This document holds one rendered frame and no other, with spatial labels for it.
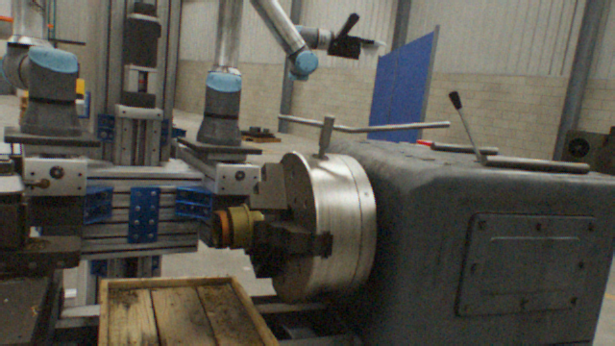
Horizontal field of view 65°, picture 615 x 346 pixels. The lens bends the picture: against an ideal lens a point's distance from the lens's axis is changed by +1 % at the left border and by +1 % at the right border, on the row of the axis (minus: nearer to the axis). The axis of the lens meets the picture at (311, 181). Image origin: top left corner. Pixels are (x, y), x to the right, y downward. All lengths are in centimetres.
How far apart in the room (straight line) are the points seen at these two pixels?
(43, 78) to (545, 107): 1087
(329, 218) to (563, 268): 55
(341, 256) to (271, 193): 21
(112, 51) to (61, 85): 27
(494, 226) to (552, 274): 21
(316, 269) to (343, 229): 9
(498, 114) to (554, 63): 157
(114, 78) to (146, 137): 21
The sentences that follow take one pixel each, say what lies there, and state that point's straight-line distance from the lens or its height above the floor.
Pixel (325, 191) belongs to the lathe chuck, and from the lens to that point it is 88.
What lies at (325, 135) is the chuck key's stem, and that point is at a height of 128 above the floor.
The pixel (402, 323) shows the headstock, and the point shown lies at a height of 96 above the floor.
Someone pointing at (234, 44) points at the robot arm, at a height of 150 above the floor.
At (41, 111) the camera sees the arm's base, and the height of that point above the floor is 122.
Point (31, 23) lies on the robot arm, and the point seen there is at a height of 146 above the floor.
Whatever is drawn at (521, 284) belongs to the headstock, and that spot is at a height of 102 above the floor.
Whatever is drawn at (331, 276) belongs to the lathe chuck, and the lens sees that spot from 90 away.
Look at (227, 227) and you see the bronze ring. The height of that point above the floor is 109.
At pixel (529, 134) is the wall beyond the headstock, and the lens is 1176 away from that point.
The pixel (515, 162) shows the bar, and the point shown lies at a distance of 107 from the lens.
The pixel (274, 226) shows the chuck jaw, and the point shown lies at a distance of 90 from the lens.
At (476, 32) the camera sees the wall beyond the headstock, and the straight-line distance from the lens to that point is 1286.
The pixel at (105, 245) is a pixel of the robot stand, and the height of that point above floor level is 85.
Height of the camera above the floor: 135
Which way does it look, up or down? 10 degrees down
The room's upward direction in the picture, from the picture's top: 7 degrees clockwise
